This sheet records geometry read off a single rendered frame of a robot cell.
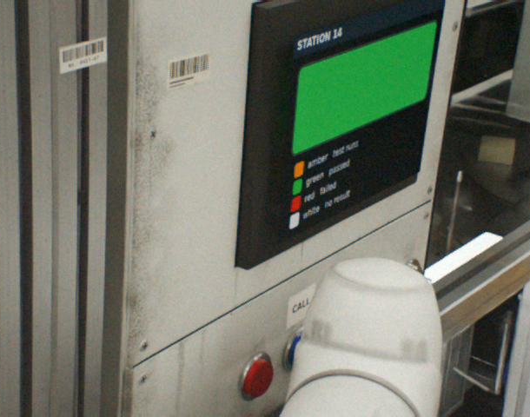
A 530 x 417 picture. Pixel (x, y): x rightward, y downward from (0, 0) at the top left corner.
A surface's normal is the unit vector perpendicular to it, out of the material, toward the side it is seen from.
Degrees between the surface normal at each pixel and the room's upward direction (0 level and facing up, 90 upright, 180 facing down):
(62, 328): 90
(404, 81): 90
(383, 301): 51
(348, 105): 90
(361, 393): 13
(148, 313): 90
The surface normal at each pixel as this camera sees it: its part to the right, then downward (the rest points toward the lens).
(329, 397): -0.18, -0.93
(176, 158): 0.80, 0.29
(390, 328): 0.15, -0.09
